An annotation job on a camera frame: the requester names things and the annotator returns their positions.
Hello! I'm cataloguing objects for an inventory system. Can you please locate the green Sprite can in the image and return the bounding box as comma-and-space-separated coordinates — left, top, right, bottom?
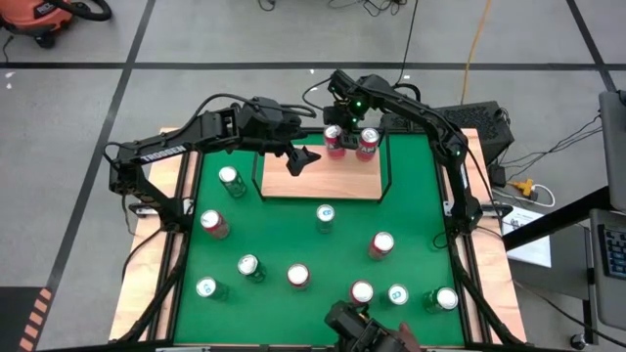
217, 164, 248, 199
237, 252, 268, 286
423, 286, 460, 314

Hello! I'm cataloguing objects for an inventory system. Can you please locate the red Fanta can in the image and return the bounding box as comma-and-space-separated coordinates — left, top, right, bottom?
322, 123, 347, 160
199, 208, 232, 241
367, 230, 396, 262
348, 279, 376, 307
355, 126, 381, 163
286, 262, 312, 290

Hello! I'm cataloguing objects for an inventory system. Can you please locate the grey workstation console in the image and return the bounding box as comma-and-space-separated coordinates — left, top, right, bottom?
588, 208, 626, 332

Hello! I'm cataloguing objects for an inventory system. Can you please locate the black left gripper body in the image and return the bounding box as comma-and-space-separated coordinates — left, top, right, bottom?
234, 96, 317, 148

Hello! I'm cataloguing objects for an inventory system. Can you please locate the orange shop vacuum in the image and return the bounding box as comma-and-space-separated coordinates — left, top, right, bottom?
0, 0, 74, 50

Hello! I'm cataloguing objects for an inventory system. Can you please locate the green table mat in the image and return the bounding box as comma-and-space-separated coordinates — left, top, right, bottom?
173, 131, 466, 347

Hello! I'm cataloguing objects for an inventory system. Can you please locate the wooden shelf with black frame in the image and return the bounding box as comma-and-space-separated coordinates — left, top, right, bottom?
250, 139, 394, 202

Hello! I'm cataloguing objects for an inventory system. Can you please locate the black floor cable bundle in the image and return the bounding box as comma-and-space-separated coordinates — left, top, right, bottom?
327, 0, 410, 19

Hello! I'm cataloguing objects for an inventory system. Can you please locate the yellow power plug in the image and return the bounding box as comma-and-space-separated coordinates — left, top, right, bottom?
508, 179, 538, 197

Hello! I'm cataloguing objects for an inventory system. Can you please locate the black desk bar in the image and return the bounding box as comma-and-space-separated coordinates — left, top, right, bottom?
502, 185, 612, 251

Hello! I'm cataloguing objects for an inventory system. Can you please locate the black vacuum hose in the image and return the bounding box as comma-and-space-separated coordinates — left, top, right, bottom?
48, 0, 113, 23

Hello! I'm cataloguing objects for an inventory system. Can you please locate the grey monitor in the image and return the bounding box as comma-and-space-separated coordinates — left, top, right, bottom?
599, 89, 626, 214

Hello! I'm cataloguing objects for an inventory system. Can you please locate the person's hand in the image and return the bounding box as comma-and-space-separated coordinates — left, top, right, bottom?
393, 321, 425, 352

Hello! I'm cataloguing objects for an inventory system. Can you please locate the black mat with orange stripes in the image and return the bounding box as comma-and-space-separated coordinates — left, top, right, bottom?
0, 286, 54, 352

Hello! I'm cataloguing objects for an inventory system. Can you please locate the black keyboard with blue keys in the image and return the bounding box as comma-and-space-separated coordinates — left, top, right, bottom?
600, 223, 626, 281

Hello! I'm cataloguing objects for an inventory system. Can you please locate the yellow hanging cable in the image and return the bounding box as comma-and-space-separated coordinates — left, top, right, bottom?
459, 0, 494, 107

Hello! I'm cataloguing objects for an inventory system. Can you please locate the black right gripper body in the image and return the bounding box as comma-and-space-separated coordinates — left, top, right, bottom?
325, 68, 387, 129

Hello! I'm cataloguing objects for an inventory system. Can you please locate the white paper sheet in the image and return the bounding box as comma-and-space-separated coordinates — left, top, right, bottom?
501, 204, 553, 269

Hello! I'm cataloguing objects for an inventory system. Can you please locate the black metal table frame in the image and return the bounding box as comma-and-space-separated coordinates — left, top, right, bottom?
110, 110, 528, 352

